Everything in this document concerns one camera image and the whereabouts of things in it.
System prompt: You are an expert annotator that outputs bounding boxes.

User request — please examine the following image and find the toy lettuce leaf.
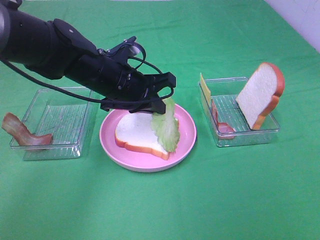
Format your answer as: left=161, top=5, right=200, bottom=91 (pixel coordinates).
left=151, top=97, right=180, bottom=153

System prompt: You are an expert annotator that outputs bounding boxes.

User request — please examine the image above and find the left clear plastic tray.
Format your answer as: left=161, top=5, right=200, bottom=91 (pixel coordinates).
left=9, top=88, right=98, bottom=161

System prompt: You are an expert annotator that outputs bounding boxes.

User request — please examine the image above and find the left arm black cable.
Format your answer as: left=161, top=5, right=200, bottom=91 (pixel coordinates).
left=0, top=41, right=175, bottom=105

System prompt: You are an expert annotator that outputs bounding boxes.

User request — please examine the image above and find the yellow toy cheese slice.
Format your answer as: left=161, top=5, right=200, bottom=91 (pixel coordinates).
left=200, top=73, right=212, bottom=105

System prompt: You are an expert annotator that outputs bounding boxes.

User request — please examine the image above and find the toy bread slice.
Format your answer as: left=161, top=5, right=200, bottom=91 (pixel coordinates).
left=114, top=113, right=171, bottom=160
left=235, top=62, right=285, bottom=130

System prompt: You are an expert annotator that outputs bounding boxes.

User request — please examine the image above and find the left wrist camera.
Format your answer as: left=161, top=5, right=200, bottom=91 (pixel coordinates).
left=97, top=36, right=142, bottom=61

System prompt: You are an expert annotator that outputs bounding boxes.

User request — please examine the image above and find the pink round plate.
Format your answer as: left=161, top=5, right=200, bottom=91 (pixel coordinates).
left=99, top=104, right=197, bottom=173

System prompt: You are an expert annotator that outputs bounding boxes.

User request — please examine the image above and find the green tablecloth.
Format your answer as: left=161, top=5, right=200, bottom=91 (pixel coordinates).
left=0, top=0, right=320, bottom=240

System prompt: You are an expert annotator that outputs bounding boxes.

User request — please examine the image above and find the toy bacon strip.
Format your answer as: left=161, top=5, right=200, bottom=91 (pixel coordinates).
left=211, top=99, right=235, bottom=134
left=1, top=112, right=53, bottom=147

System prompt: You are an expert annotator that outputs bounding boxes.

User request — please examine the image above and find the clear plastic tray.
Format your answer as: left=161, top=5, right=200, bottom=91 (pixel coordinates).
left=198, top=76, right=280, bottom=147
left=9, top=88, right=98, bottom=161

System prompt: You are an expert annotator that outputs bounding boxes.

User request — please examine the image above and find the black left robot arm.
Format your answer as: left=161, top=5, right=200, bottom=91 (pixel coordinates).
left=0, top=0, right=176, bottom=114

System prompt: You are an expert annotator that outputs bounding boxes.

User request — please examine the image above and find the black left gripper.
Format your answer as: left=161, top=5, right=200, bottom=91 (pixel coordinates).
left=64, top=54, right=177, bottom=115

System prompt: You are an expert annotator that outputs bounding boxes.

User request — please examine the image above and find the right clear plastic tray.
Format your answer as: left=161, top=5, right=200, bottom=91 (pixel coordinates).
left=198, top=76, right=280, bottom=147

